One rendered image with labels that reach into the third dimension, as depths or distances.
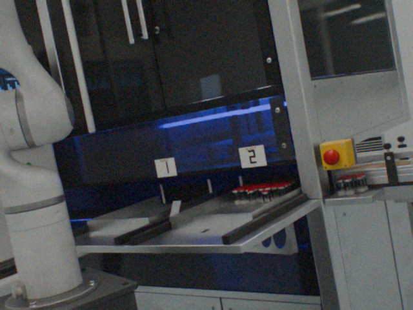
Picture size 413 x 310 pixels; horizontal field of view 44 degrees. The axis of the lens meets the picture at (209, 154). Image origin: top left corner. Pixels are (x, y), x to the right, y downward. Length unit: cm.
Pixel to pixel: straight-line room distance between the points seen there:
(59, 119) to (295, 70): 67
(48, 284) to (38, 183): 20
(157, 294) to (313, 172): 78
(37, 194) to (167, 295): 93
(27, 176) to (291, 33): 78
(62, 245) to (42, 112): 26
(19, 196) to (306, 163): 76
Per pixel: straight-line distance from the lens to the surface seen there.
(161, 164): 172
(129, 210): 175
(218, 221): 129
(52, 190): 105
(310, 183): 144
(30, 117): 103
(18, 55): 103
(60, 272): 107
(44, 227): 105
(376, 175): 148
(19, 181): 104
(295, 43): 142
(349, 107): 170
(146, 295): 194
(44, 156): 199
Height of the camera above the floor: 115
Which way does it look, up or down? 4 degrees down
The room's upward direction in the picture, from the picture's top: 11 degrees counter-clockwise
